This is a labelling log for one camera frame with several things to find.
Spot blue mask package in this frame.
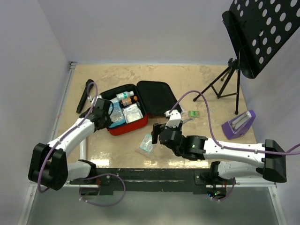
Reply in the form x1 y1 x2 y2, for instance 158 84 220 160
109 97 126 128

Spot bandage plasters bag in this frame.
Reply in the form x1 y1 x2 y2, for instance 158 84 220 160
139 134 153 152

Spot amber bottle orange cap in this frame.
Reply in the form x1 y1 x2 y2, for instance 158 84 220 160
120 96 138 108

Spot green wind oil box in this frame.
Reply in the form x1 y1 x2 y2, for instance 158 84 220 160
188 111 200 118

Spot white medicine bottle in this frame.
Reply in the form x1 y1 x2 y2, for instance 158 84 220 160
116 91 134 101

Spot white gauze pad packet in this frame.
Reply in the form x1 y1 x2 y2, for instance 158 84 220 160
122 104 143 123

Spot red medicine kit case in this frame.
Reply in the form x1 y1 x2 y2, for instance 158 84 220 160
100 81 177 136

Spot black handled scissors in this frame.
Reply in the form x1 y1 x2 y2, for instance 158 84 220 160
183 118 194 124

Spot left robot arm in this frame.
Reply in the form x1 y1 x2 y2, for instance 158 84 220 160
28 97 113 193

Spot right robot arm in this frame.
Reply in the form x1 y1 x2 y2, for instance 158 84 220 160
151 111 287 184

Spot black microphone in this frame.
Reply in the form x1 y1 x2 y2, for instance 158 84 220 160
76 79 94 114

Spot purple box device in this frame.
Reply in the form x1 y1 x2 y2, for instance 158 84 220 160
222 110 256 140

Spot black music stand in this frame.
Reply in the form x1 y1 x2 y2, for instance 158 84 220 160
193 0 300 115

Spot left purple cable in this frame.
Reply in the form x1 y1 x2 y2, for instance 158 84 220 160
37 82 127 207

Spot aluminium left rail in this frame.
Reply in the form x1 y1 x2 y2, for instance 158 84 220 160
49 61 78 142

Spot aluminium rail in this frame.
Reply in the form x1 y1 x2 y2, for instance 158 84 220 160
30 167 278 188
49 61 78 142

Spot aluminium front rail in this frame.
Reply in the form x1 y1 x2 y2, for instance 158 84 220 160
30 167 278 188

